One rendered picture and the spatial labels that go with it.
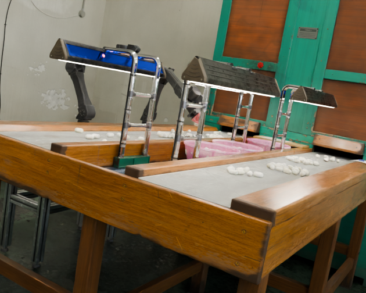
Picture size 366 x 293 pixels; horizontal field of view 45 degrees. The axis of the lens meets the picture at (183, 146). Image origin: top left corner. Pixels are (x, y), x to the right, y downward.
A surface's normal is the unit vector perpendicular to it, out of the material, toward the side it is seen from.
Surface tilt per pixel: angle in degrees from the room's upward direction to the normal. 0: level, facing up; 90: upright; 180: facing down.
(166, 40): 90
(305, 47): 90
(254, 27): 90
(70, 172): 90
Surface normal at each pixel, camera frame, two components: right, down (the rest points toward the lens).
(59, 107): 0.85, 0.22
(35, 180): -0.53, 0.03
